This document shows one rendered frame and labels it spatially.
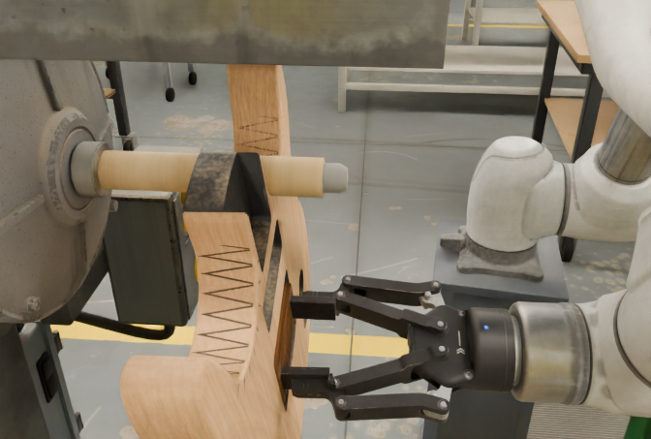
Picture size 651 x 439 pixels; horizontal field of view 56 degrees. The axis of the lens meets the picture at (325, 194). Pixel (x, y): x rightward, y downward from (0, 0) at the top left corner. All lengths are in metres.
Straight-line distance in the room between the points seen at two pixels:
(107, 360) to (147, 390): 1.94
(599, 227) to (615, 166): 0.15
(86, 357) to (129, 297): 1.46
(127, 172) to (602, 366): 0.42
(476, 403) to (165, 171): 1.18
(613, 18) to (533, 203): 0.58
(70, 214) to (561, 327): 0.42
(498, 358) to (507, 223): 0.77
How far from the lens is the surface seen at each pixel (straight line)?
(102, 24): 0.32
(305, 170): 0.48
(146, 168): 0.51
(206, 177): 0.43
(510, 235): 1.33
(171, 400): 0.34
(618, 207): 1.29
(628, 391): 0.58
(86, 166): 0.52
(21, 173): 0.49
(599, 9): 0.81
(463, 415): 1.59
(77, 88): 0.57
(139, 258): 0.82
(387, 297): 0.62
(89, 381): 2.22
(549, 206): 1.31
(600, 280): 2.74
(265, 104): 0.54
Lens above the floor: 1.47
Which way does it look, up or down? 28 degrees down
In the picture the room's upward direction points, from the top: straight up
